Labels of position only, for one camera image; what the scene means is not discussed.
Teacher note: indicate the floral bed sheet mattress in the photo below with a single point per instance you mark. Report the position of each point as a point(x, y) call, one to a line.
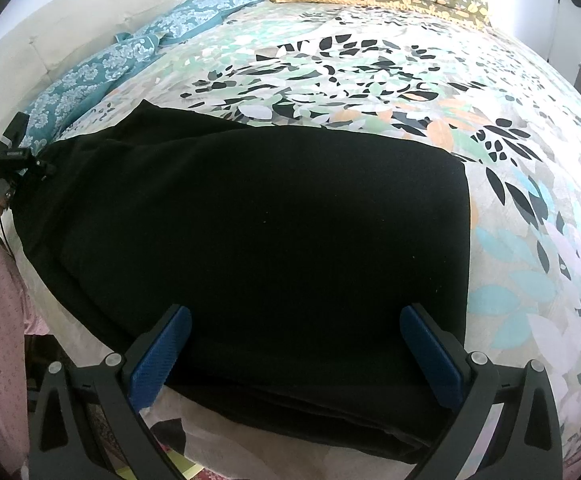
point(507, 115)

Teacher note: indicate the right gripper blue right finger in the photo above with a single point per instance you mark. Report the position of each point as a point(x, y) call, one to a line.
point(525, 443)

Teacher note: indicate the white door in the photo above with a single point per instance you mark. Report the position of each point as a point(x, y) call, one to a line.
point(565, 51)

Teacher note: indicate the black pants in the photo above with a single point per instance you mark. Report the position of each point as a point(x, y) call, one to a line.
point(294, 248)

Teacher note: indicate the teal floral pillow far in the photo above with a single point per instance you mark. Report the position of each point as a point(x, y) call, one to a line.
point(187, 20)

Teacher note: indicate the teal floral pillow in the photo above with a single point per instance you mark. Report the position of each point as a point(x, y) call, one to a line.
point(83, 86)
point(187, 20)

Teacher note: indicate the teal floral pillow near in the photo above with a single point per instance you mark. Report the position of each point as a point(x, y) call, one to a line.
point(83, 86)

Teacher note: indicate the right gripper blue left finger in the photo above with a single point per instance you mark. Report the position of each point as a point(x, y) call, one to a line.
point(64, 442)

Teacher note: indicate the beige padded headboard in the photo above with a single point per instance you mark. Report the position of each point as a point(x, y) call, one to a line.
point(41, 47)

